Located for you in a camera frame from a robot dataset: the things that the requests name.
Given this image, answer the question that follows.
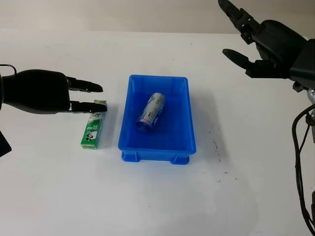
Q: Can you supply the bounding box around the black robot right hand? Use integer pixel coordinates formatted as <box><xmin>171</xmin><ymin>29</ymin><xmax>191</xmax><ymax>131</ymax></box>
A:
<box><xmin>218</xmin><ymin>0</ymin><xmax>308</xmax><ymax>81</ymax></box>

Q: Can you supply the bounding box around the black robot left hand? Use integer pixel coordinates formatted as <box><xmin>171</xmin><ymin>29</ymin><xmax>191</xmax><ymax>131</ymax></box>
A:
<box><xmin>0</xmin><ymin>69</ymin><xmax>108</xmax><ymax>116</ymax></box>

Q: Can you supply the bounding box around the green toothpaste box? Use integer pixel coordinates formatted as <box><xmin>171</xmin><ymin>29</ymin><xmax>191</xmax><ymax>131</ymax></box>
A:
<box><xmin>80</xmin><ymin>99</ymin><xmax>108</xmax><ymax>150</ymax></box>

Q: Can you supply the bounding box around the blue plastic tray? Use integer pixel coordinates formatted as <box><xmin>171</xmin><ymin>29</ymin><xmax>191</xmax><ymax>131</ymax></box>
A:
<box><xmin>118</xmin><ymin>74</ymin><xmax>197</xmax><ymax>164</ymax></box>

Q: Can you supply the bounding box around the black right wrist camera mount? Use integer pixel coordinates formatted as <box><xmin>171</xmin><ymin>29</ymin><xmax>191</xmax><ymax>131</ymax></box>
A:
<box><xmin>289</xmin><ymin>38</ymin><xmax>315</xmax><ymax>89</ymax></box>

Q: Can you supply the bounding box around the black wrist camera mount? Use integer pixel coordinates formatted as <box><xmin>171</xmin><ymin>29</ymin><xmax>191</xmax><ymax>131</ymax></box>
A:
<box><xmin>0</xmin><ymin>130</ymin><xmax>12</xmax><ymax>158</ymax></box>
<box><xmin>289</xmin><ymin>38</ymin><xmax>315</xmax><ymax>89</ymax></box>

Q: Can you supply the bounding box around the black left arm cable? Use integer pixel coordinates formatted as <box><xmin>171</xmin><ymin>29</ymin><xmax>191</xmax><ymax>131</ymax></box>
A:
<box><xmin>0</xmin><ymin>64</ymin><xmax>17</xmax><ymax>76</ymax></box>

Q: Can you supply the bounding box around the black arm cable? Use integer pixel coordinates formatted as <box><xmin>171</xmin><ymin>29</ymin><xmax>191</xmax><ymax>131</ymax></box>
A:
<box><xmin>0</xmin><ymin>64</ymin><xmax>17</xmax><ymax>76</ymax></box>
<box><xmin>292</xmin><ymin>103</ymin><xmax>315</xmax><ymax>233</ymax></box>

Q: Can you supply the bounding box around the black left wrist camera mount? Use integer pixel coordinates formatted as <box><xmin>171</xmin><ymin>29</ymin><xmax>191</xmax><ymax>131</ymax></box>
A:
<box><xmin>0</xmin><ymin>130</ymin><xmax>12</xmax><ymax>158</ymax></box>

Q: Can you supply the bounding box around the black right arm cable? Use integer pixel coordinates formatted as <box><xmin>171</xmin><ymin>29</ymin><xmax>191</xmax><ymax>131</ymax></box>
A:
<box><xmin>292</xmin><ymin>103</ymin><xmax>315</xmax><ymax>233</ymax></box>

